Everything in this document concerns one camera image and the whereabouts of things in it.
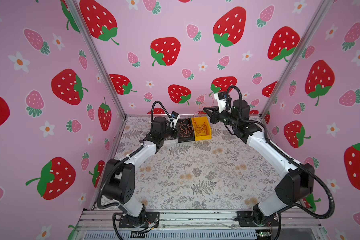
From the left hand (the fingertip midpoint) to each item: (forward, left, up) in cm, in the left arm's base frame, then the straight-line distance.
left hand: (180, 123), depth 87 cm
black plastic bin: (+3, 0, -19) cm, 19 cm away
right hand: (-2, -13, +15) cm, 19 cm away
